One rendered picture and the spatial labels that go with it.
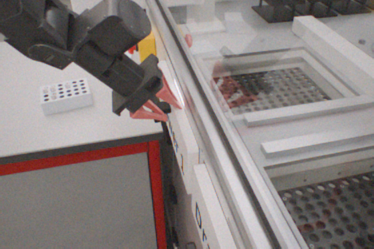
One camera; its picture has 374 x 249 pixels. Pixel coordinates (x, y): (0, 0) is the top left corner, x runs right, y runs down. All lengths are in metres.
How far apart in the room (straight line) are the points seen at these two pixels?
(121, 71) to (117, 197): 0.54
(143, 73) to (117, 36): 0.10
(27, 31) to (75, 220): 0.70
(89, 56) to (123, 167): 0.45
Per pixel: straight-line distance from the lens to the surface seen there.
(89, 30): 0.44
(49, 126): 0.86
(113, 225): 1.07
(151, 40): 0.87
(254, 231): 0.34
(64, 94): 0.89
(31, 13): 0.42
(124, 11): 0.44
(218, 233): 0.41
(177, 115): 0.55
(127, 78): 0.50
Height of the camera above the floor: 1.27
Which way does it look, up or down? 37 degrees down
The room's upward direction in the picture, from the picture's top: straight up
